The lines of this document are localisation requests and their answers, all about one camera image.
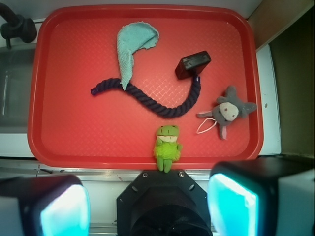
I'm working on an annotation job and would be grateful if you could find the gray plush animal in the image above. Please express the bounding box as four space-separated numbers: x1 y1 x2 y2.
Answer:
196 86 257 140

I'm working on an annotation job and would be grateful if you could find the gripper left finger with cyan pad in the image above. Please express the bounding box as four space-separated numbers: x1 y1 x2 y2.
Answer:
0 175 91 236

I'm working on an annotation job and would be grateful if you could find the black rectangular block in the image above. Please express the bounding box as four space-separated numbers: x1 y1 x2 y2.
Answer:
175 51 211 80

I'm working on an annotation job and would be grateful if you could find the black faucet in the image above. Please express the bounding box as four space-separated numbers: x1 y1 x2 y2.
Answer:
0 2 37 49

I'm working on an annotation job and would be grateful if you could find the green plush frog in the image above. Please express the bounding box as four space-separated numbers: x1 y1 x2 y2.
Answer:
154 125 183 173

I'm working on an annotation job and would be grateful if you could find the black octagonal mount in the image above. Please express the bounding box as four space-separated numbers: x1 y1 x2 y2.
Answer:
116 170 213 236

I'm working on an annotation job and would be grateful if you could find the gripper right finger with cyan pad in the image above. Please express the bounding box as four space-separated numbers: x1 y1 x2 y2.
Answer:
207 157 315 236

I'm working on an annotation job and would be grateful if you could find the metal sink basin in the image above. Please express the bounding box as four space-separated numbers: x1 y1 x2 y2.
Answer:
0 46 35 134

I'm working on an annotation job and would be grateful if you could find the teal cloth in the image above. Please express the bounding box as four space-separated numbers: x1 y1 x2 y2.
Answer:
117 22 159 90

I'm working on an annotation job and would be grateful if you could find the red plastic tray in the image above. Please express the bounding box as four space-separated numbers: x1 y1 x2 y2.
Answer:
28 5 263 170

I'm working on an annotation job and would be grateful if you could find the dark purple rope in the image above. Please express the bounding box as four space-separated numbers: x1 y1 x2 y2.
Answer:
90 75 203 120

